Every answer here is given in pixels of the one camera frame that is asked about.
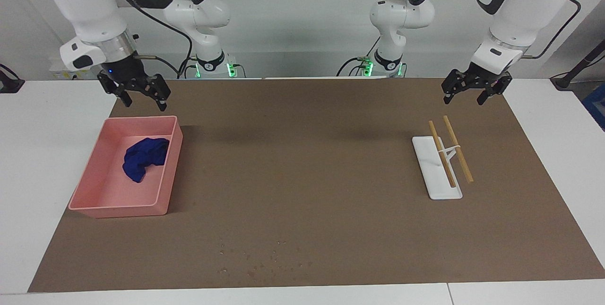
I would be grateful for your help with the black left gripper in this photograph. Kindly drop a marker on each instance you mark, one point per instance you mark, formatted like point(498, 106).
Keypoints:
point(484, 77)

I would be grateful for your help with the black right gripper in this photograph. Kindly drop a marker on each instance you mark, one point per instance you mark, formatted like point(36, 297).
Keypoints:
point(127, 74)

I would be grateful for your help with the blue towel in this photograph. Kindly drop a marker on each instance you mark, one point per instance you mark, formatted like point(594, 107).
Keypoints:
point(142, 158)

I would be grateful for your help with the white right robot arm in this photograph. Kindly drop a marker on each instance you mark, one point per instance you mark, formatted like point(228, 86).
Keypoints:
point(80, 2)

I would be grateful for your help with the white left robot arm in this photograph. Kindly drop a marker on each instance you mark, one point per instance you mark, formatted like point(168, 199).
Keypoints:
point(524, 7)

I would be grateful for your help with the white rack with wooden bars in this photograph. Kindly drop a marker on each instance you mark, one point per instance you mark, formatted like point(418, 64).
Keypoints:
point(439, 182)

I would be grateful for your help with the black slanted stand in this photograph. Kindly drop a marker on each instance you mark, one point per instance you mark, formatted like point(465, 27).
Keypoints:
point(579, 66)

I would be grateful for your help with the pink plastic bin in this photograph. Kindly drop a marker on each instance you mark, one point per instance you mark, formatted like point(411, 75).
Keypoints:
point(104, 196)

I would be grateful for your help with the blue box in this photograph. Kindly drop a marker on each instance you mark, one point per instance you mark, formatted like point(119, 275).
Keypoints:
point(596, 106)

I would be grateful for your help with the black clamp foot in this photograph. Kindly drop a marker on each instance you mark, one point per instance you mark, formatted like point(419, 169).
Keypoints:
point(9, 85)

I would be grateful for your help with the brown table mat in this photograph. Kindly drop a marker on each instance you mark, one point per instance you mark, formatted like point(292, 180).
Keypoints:
point(307, 163)

